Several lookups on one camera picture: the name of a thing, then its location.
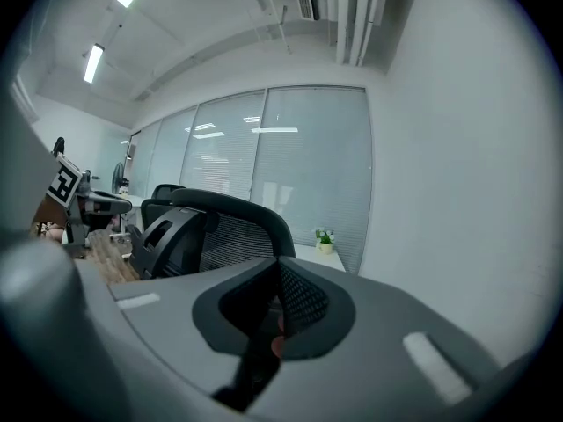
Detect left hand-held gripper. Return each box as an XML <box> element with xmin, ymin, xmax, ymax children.
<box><xmin>46</xmin><ymin>153</ymin><xmax>133</xmax><ymax>258</ymax></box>

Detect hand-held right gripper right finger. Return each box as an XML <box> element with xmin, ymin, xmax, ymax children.
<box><xmin>245</xmin><ymin>255</ymin><xmax>501</xmax><ymax>422</ymax></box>

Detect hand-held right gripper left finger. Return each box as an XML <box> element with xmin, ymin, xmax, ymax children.
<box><xmin>107</xmin><ymin>256</ymin><xmax>281</xmax><ymax>415</ymax></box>

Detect black mesh office chair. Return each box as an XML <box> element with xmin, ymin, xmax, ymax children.
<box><xmin>127</xmin><ymin>186</ymin><xmax>297</xmax><ymax>280</ymax></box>

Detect white desk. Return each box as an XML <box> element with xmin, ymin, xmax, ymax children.
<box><xmin>292</xmin><ymin>243</ymin><xmax>347</xmax><ymax>273</ymax></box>

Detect black standing fan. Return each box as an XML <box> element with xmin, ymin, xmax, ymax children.
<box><xmin>110</xmin><ymin>161</ymin><xmax>127</xmax><ymax>195</ymax></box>

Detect small potted plant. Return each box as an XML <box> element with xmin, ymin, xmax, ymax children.
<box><xmin>314</xmin><ymin>226</ymin><xmax>336</xmax><ymax>255</ymax></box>

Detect glass partition with blinds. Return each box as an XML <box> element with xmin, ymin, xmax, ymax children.
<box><xmin>127</xmin><ymin>84</ymin><xmax>374</xmax><ymax>275</ymax></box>

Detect white ceiling pipes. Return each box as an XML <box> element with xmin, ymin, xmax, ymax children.
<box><xmin>334</xmin><ymin>0</ymin><xmax>391</xmax><ymax>68</ymax></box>

